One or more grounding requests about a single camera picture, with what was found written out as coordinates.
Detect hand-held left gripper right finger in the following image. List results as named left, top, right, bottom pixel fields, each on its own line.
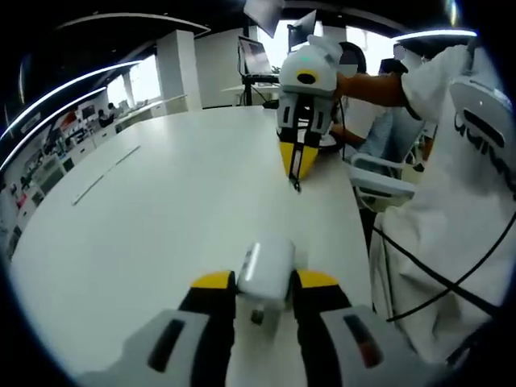
left=290, top=268, right=440, bottom=387

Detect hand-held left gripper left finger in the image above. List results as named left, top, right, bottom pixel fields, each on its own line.
left=76, top=270, right=237, bottom=387

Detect white charger adapter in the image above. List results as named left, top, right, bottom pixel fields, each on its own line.
left=235, top=236, right=296, bottom=326

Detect small dark monitor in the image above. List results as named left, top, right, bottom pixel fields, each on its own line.
left=287, top=10, right=318, bottom=48

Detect black laptop stand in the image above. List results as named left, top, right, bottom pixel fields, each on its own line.
left=240, top=72, right=281, bottom=107

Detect open laptop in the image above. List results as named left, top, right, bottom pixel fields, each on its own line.
left=237, top=35, right=273, bottom=76

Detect large dark monitor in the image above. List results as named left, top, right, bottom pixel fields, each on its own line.
left=243, top=0, right=285, bottom=40

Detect white office chair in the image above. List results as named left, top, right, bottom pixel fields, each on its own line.
left=348, top=116, right=429, bottom=211

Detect long curved ceiling light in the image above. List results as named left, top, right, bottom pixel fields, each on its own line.
left=392, top=28, right=477, bottom=42

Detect person in white shirt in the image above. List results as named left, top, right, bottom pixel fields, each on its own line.
left=368, top=42, right=516, bottom=364

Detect grey chest device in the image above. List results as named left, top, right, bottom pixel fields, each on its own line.
left=448, top=78, right=516, bottom=189

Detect long ceiling light strip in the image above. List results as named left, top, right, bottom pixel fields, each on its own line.
left=0, top=60, right=143, bottom=139

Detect short ceiling light strip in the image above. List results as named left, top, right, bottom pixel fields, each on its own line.
left=0, top=85, right=108, bottom=171

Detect black device cable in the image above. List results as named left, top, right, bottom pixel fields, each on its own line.
left=385, top=208, right=516, bottom=323
left=372, top=225, right=497, bottom=320

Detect white desk cable cover strip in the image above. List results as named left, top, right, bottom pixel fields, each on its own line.
left=71, top=144, right=142, bottom=207

